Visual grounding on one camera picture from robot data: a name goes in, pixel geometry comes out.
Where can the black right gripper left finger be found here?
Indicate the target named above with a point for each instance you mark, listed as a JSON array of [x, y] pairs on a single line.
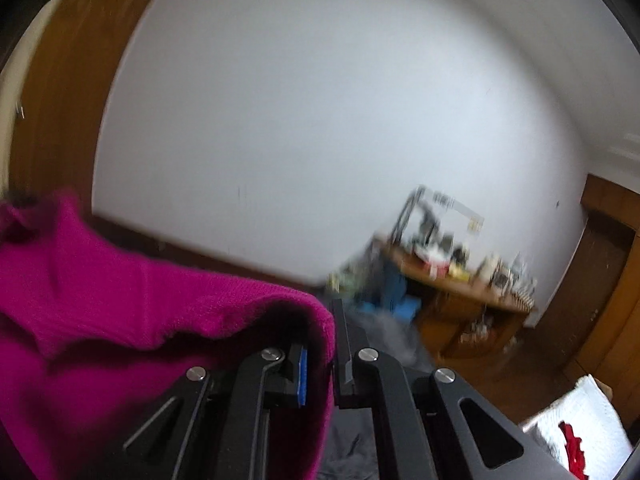
[[208, 427]]

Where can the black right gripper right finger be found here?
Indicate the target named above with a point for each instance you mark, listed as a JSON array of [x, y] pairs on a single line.
[[430, 425]]

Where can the magenta knit sweater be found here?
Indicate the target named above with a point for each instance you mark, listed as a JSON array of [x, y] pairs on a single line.
[[92, 334]]

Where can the dark grey bed sheet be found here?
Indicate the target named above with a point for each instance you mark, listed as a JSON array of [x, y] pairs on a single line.
[[375, 430]]

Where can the wooden desk with clutter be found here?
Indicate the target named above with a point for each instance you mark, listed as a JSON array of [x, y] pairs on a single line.
[[457, 320]]

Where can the blue bag under desk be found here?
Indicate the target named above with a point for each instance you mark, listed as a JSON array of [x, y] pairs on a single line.
[[385, 291]]

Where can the white cloth with red item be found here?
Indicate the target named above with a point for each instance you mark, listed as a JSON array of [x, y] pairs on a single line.
[[582, 431]]

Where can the brown wooden wardrobe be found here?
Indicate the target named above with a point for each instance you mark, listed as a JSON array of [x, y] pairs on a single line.
[[592, 324]]

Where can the brown wooden door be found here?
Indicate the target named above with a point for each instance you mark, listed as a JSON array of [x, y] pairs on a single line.
[[64, 95]]

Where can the metal frame on desk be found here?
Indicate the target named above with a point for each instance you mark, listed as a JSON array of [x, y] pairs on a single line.
[[431, 205]]

